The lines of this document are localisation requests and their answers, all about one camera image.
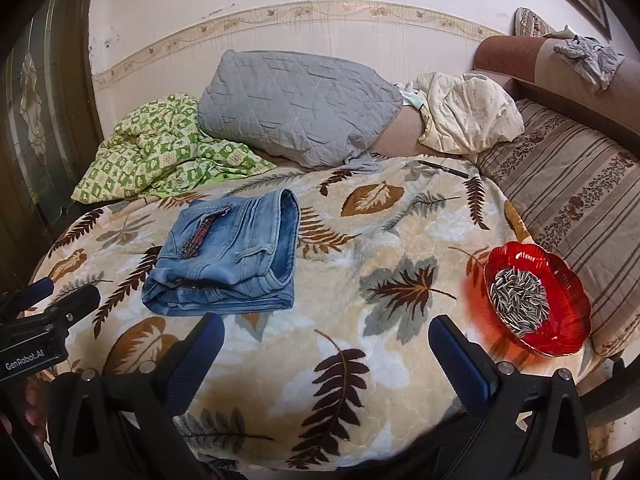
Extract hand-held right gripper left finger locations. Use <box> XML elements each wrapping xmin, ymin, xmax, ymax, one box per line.
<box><xmin>47</xmin><ymin>312</ymin><xmax>226</xmax><ymax>480</ymax></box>

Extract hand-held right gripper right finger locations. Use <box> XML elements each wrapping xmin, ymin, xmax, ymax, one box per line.
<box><xmin>428</xmin><ymin>314</ymin><xmax>593</xmax><ymax>480</ymax></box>

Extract grey crumpled cloth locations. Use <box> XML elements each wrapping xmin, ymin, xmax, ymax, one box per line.
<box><xmin>552</xmin><ymin>35</ymin><xmax>626</xmax><ymax>93</ymax></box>

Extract striped floral sofa cover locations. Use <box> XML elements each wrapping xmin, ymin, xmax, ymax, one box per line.
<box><xmin>475</xmin><ymin>97</ymin><xmax>640</xmax><ymax>358</ymax></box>

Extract cream patterned pillow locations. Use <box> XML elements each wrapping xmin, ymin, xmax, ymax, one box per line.
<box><xmin>416</xmin><ymin>71</ymin><xmax>525</xmax><ymax>155</ymax></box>

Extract leaf print blanket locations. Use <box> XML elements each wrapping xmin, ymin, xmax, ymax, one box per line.
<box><xmin>30</xmin><ymin>155</ymin><xmax>596</xmax><ymax>473</ymax></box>

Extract light blue cloth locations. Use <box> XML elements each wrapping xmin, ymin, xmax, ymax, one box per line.
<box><xmin>397</xmin><ymin>82</ymin><xmax>431</xmax><ymax>111</ymax></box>

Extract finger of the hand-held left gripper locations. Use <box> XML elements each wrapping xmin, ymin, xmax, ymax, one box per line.
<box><xmin>20</xmin><ymin>284</ymin><xmax>102</xmax><ymax>333</ymax></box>
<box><xmin>0</xmin><ymin>276</ymin><xmax>55</xmax><ymax>317</ymax></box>

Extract black pen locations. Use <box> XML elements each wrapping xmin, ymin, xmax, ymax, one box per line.
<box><xmin>417</xmin><ymin>159</ymin><xmax>471</xmax><ymax>179</ymax></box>

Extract pile of sunflower seeds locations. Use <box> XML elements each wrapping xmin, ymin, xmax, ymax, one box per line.
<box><xmin>489</xmin><ymin>267</ymin><xmax>551</xmax><ymax>338</ymax></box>

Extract green checked quilt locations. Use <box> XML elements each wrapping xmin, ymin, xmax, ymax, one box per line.
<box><xmin>71</xmin><ymin>92</ymin><xmax>278</xmax><ymax>205</ymax></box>

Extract grey quilted pillow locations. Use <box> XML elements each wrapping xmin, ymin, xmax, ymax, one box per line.
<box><xmin>196</xmin><ymin>49</ymin><xmax>405</xmax><ymax>170</ymax></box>

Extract blue denim pants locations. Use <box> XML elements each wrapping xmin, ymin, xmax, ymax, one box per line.
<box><xmin>141</xmin><ymin>188</ymin><xmax>301</xmax><ymax>317</ymax></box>

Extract patterned cushion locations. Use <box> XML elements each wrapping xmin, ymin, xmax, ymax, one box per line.
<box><xmin>515</xmin><ymin>6</ymin><xmax>558</xmax><ymax>37</ymax></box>

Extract wooden door with glass pane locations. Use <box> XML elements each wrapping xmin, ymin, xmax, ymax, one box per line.
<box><xmin>0</xmin><ymin>0</ymin><xmax>106</xmax><ymax>281</ymax></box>

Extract red glass bowl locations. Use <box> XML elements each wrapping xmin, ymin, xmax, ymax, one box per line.
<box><xmin>482</xmin><ymin>241</ymin><xmax>592</xmax><ymax>358</ymax></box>

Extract person's left hand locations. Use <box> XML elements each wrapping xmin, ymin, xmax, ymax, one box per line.
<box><xmin>20</xmin><ymin>375</ymin><xmax>51</xmax><ymax>443</ymax></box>

